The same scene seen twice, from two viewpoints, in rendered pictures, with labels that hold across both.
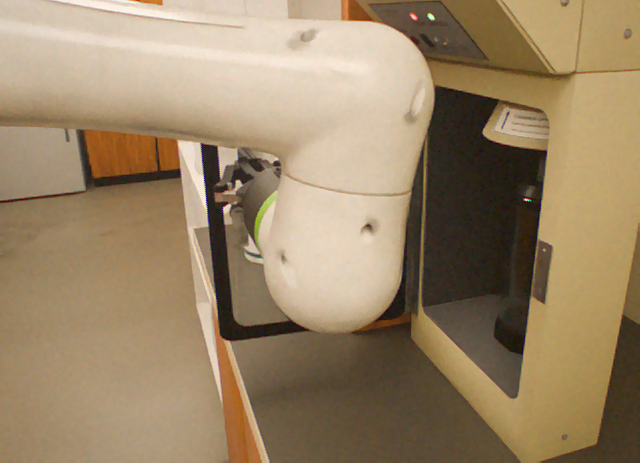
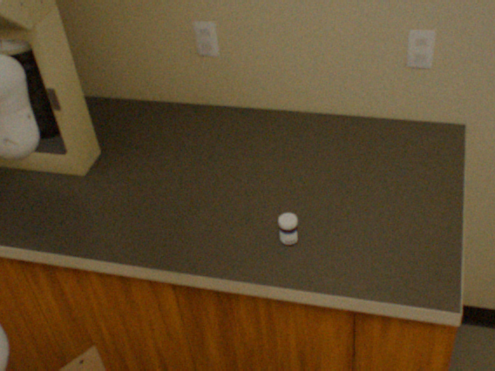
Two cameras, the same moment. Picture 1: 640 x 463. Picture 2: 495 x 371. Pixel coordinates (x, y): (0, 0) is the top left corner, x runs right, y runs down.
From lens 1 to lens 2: 1.10 m
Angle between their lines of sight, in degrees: 50
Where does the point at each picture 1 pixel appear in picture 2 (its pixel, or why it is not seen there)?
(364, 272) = (33, 130)
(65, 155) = not seen: outside the picture
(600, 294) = (75, 95)
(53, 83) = not seen: outside the picture
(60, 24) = not seen: outside the picture
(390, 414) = (19, 197)
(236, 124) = not seen: outside the picture
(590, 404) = (91, 138)
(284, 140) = not seen: outside the picture
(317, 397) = not seen: outside the picture
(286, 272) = (10, 145)
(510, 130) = (6, 48)
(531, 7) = (14, 13)
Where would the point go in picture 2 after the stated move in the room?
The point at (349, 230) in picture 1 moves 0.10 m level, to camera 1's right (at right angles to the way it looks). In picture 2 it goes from (24, 120) to (57, 97)
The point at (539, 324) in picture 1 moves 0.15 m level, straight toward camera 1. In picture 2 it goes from (63, 118) to (84, 145)
